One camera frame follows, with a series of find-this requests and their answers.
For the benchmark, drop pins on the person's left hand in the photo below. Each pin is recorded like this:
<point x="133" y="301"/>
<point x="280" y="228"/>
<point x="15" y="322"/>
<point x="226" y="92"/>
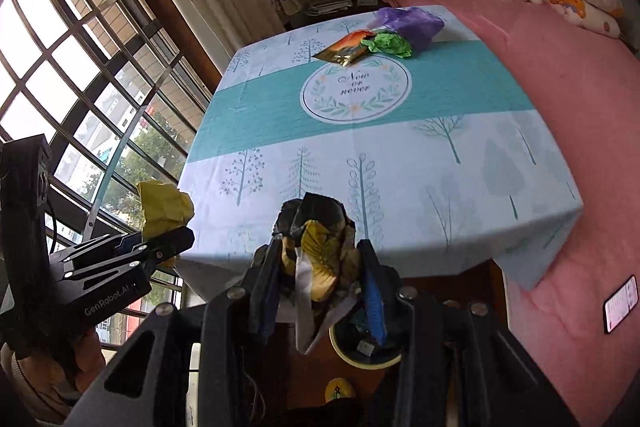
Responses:
<point x="90" y="357"/>

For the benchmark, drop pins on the round trash bin yellow rim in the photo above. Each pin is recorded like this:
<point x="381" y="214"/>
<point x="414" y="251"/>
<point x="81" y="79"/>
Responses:
<point x="357" y="352"/>

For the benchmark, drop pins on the tree print tablecloth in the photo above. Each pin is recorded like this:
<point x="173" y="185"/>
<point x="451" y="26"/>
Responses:
<point x="380" y="167"/>

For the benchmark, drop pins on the smartphone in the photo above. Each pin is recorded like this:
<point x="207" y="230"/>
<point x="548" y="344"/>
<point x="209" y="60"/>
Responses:
<point x="620" y="306"/>

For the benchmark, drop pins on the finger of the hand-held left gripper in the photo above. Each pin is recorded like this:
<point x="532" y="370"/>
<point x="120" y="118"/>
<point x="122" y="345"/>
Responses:
<point x="135" y="268"/>
<point x="150" y="243"/>

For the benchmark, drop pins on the gold snack packet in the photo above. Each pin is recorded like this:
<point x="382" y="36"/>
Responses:
<point x="342" y="52"/>

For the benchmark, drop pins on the pink bed sheet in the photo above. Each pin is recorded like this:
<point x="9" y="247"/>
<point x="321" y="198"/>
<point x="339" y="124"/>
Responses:
<point x="590" y="117"/>

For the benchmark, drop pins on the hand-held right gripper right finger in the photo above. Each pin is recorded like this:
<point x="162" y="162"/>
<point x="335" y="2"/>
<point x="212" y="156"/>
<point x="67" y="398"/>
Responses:
<point x="374" y="307"/>

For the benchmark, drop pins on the black gold wrapper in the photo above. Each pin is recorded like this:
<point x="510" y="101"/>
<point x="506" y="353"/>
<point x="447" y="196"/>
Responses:
<point x="320" y="237"/>

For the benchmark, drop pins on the yellow printed wrapper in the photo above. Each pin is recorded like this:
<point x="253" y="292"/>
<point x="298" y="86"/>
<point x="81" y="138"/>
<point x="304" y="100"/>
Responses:
<point x="340" y="391"/>

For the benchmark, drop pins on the purple plastic bag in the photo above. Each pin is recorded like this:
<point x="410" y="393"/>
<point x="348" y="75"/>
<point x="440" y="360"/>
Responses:
<point x="410" y="24"/>

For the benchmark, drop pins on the person's left forearm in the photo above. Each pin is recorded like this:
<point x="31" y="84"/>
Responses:
<point x="30" y="387"/>

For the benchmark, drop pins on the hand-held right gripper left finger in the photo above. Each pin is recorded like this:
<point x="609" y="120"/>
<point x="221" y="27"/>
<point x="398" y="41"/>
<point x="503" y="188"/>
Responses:
<point x="262" y="299"/>

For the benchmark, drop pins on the stack of papers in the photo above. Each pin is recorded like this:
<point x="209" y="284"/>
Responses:
<point x="330" y="2"/>

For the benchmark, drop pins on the green crumpled paper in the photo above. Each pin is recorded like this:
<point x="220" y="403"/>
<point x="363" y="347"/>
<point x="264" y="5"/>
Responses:
<point x="390" y="44"/>

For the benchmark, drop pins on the grid window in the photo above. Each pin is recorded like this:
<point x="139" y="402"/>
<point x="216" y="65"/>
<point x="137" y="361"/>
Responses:
<point x="75" y="97"/>

